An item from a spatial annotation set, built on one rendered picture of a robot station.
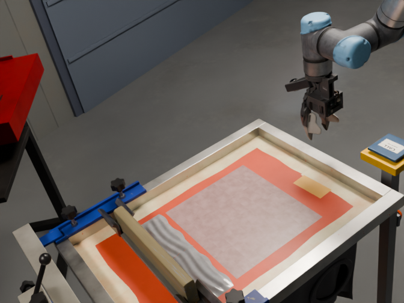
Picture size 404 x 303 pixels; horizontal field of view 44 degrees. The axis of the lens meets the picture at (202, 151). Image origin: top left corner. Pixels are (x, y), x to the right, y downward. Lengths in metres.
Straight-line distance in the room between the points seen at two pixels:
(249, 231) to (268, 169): 0.27
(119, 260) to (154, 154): 2.08
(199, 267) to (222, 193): 0.29
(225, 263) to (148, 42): 3.39
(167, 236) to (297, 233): 0.35
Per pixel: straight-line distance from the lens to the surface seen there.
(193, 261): 1.33
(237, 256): 1.32
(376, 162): 1.59
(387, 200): 1.40
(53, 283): 1.31
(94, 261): 1.44
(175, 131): 3.61
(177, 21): 4.75
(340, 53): 1.22
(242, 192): 1.50
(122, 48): 4.33
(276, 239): 1.35
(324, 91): 1.37
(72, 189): 3.39
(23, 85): 2.17
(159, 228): 1.44
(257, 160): 1.61
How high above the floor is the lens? 1.94
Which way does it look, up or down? 35 degrees down
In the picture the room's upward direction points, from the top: 13 degrees counter-clockwise
